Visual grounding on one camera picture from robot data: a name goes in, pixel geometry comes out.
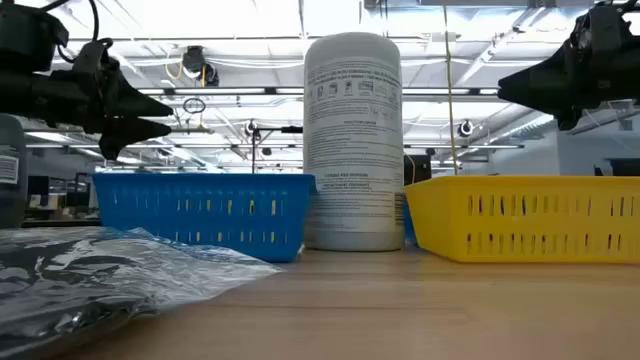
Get blue slotted plastic basket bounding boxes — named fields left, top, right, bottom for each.
left=403, top=199, right=419, bottom=246
left=92, top=172, right=317, bottom=264

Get black monitor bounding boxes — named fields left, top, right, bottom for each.
left=403, top=154, right=432, bottom=186

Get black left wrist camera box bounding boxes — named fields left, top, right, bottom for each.
left=0, top=2, right=70, bottom=74

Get black ceiling device yellow cable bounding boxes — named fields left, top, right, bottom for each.
left=167, top=44, right=221, bottom=89

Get dark bottle with white label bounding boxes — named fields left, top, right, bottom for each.
left=0, top=113, right=28, bottom=230

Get silver ventilation duct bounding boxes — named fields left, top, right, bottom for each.
left=492, top=113, right=557, bottom=146

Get white wipes canister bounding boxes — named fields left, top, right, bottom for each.
left=303, top=32, right=405, bottom=252

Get yellow hanging cable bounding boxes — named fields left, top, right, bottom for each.
left=442, top=0, right=460, bottom=177

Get black boom stand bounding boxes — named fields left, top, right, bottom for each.
left=249, top=124, right=305, bottom=175

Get clear bag of black discs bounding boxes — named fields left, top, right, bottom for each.
left=0, top=225, right=284, bottom=360

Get office desks with monitors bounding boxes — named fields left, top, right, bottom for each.
left=24, top=172, right=100, bottom=222

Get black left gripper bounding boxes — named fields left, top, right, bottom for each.
left=0, top=39, right=174, bottom=162

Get black table frame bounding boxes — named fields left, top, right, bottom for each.
left=22, top=218, right=101, bottom=229

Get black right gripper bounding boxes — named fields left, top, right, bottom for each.
left=497, top=2, right=640, bottom=133

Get dark wall screen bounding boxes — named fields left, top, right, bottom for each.
left=593, top=157, right=640, bottom=177

